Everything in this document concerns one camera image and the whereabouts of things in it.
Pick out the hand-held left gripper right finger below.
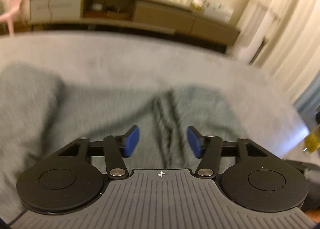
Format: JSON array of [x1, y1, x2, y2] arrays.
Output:
[[187, 126, 268, 179]]

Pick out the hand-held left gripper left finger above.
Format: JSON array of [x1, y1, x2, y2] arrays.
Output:
[[58, 125, 140, 179]]

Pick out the grey pants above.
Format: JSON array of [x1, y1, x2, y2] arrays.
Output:
[[0, 62, 251, 222]]

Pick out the yellowish translucent object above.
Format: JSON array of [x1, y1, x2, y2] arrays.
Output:
[[303, 124, 320, 154]]

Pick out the long low tv cabinet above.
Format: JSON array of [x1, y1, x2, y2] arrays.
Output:
[[28, 0, 241, 48]]

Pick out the grey organizer box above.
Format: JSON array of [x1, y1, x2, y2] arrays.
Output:
[[203, 0, 234, 21]]

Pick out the cream curtain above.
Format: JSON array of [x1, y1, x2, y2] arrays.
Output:
[[250, 0, 320, 100]]

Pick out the pink child chair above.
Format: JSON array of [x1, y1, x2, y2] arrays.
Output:
[[0, 0, 26, 37]]

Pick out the black power cable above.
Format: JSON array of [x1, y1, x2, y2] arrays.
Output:
[[47, 0, 55, 23]]

